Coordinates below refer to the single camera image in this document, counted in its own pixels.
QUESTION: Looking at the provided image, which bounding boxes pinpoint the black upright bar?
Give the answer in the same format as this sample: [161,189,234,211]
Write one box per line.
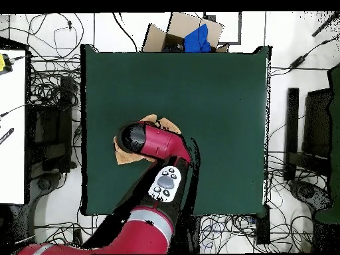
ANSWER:
[284,87,300,182]

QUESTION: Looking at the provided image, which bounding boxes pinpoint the black power strip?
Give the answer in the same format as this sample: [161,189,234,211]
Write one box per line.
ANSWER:
[72,228,85,248]

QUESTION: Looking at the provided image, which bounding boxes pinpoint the black panel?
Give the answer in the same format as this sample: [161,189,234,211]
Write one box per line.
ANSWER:
[301,88,333,160]

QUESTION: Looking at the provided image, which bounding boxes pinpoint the black flat strip tool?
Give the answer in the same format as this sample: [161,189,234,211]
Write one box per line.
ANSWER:
[0,127,15,145]

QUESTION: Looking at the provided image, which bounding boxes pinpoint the open cardboard box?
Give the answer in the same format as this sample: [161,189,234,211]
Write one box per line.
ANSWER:
[141,11,230,53]

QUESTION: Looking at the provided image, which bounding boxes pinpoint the dark green table cloth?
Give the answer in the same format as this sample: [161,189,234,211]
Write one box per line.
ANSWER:
[80,43,272,216]

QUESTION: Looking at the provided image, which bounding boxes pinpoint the black power adapter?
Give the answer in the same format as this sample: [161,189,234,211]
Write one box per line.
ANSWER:
[288,54,307,69]

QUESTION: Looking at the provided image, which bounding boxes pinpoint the black equipment case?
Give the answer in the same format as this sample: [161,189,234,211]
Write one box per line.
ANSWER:
[29,75,74,173]

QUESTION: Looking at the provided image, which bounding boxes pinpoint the white side table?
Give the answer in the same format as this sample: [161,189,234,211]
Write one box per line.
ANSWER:
[0,48,27,205]

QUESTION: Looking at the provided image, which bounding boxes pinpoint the dark square frame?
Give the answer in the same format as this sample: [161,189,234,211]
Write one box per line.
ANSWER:
[203,11,242,45]

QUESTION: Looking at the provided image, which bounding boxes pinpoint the blue cloth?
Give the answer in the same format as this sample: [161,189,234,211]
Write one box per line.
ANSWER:
[183,23,213,53]

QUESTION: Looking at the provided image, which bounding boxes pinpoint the yellow and black device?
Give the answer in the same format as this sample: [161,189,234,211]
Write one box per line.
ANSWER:
[0,53,13,76]

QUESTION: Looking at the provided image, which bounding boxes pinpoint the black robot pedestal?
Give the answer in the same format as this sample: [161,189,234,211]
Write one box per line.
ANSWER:
[172,215,203,254]

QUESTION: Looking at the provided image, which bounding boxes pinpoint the black rod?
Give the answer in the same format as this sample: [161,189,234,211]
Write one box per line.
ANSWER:
[311,11,340,37]

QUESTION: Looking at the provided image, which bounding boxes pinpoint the black floor box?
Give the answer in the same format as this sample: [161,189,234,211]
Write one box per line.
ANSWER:
[255,204,271,245]

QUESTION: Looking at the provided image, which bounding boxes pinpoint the green cloth covered stand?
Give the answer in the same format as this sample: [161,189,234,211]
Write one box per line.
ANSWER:
[314,63,340,224]

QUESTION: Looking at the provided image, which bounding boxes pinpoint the grey pedestal leg with foot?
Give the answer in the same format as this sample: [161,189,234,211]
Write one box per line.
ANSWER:
[26,171,68,248]
[288,179,333,213]

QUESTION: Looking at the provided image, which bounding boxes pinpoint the tan terry towel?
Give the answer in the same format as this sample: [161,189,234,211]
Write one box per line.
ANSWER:
[113,114,183,165]

